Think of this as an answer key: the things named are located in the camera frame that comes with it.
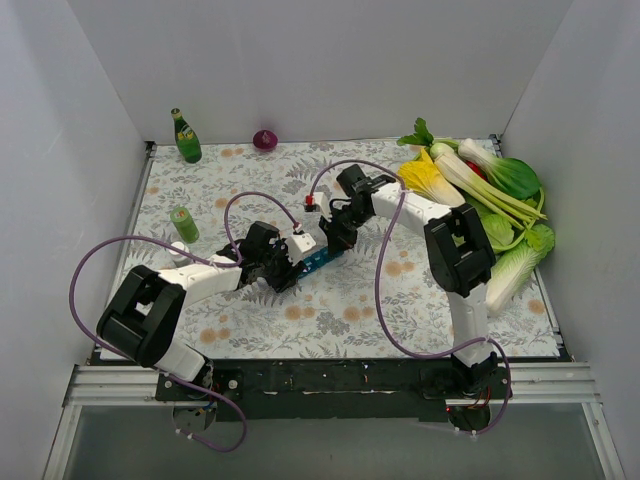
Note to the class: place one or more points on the green lettuce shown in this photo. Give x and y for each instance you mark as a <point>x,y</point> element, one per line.
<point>504,237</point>

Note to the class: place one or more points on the bok choy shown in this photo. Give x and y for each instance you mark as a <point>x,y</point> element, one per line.
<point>509,175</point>

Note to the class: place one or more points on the purple onion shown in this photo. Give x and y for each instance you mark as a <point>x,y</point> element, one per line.
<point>265,140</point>

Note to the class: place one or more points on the white pill bottle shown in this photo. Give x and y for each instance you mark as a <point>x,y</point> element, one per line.
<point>177,254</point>

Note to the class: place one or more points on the parsley leaf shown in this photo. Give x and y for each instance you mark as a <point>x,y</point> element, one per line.
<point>421,135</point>

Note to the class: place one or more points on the red pepper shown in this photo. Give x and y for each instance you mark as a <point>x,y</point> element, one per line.
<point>476,169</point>

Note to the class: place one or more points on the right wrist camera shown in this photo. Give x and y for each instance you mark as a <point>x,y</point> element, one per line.
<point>318,202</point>

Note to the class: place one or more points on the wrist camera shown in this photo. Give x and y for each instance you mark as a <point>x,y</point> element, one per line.
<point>298,246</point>
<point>318,202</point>

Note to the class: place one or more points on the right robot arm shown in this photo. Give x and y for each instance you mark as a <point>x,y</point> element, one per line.
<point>459,254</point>

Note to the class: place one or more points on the floral table mat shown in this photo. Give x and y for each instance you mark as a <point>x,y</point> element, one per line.
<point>374,301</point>

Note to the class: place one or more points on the green glass bottle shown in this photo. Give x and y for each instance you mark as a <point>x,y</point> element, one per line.
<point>186,139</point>

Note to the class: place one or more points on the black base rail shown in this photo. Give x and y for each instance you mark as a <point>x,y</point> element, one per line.
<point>349,388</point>

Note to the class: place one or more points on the yellow napa cabbage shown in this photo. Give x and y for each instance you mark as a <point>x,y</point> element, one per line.
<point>421,176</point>

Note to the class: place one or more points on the green can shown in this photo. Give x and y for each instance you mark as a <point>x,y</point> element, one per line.
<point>185,225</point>

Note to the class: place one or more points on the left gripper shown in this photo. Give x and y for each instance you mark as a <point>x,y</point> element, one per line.
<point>282,270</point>

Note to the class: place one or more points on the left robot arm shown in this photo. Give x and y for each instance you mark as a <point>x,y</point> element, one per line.
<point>141,319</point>

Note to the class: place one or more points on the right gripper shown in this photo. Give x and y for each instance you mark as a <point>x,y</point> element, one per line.
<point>339,232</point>

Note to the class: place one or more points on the teal pill organizer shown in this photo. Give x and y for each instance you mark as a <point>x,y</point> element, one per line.
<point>317,260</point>

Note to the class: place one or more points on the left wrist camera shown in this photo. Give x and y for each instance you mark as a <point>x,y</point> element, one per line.
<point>298,246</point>

